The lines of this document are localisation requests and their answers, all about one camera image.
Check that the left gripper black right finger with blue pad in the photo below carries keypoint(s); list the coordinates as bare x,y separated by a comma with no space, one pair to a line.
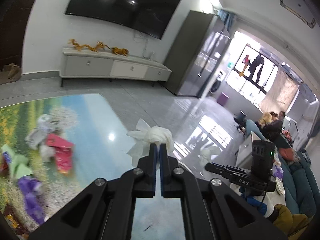
210,209

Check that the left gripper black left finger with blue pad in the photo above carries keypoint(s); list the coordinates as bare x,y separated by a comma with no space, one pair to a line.
104,209

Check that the white tissue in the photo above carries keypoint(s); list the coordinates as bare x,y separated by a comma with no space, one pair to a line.
145,135

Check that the teal sofa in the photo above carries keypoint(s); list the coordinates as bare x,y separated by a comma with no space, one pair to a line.
301,189

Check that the seated people group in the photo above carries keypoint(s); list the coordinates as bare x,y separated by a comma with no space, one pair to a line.
268,127

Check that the red snack bag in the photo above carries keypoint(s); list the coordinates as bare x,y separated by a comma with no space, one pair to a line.
63,152

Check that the purple snack wrapper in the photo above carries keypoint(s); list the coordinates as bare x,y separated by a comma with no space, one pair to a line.
31,189

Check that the purple square stool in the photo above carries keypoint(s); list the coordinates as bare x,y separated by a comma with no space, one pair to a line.
222,99

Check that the green white wrapper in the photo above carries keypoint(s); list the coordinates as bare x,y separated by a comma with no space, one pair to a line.
18,164

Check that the grey crumpled wrapper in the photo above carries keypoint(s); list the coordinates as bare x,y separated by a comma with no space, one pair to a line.
46,124

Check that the white washing machine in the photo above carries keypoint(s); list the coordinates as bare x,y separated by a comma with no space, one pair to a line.
217,83

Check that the hanging dark clothes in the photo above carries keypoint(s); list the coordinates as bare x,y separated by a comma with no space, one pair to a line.
257,62

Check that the grey double-door refrigerator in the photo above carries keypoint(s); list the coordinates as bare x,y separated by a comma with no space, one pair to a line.
195,53

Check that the white low TV cabinet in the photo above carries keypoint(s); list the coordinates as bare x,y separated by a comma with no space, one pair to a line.
104,65

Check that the golden tiger figurine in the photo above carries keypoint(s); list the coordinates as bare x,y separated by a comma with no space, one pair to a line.
119,51

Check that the golden dragon figurine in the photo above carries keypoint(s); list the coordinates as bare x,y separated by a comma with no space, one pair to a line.
80,47

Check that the tan boots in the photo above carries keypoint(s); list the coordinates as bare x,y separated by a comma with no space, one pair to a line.
12,68

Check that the large black wall television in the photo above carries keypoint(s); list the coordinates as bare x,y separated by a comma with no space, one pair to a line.
147,16

